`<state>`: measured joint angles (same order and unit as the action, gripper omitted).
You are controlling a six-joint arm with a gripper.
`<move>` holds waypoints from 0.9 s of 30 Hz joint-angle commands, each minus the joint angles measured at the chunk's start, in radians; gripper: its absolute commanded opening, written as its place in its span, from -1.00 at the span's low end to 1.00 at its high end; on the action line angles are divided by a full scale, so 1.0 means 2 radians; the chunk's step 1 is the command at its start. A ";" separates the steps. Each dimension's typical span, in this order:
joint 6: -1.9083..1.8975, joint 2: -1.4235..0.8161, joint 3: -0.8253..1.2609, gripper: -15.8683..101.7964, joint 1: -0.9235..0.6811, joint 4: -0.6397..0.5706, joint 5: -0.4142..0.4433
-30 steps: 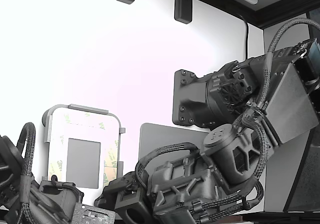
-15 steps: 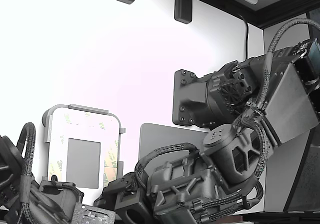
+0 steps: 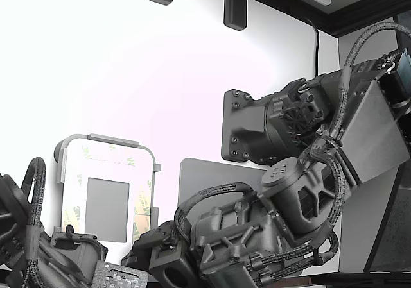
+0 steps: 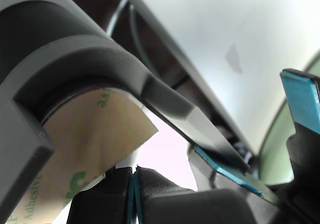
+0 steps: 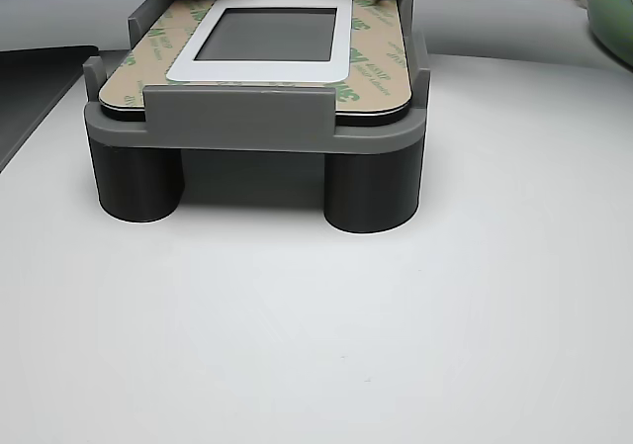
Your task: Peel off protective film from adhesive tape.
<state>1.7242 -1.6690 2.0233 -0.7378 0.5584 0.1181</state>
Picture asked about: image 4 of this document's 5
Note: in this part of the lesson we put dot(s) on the tan printed tape liner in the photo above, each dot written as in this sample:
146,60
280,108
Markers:
87,139

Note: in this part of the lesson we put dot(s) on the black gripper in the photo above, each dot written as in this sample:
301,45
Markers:
300,204

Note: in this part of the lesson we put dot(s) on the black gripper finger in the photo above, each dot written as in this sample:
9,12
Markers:
170,209
105,204

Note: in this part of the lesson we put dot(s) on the gray fixture frame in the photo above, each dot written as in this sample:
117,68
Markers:
87,57

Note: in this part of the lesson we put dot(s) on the pale green curved panel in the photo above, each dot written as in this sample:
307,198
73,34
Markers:
275,146

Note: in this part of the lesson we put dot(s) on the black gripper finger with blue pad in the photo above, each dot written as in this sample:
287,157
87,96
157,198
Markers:
205,174
305,104

